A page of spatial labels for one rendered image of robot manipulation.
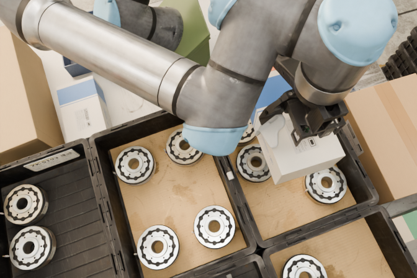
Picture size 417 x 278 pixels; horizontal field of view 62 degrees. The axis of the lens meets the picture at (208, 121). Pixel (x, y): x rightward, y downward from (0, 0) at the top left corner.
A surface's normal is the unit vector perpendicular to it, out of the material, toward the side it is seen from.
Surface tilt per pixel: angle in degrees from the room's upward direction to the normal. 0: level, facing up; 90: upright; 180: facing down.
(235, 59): 35
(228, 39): 45
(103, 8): 51
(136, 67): 31
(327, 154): 0
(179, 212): 0
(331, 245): 0
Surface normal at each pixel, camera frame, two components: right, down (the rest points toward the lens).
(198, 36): -0.71, -0.05
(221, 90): -0.33, 0.17
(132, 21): 0.61, 0.46
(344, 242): -0.04, -0.36
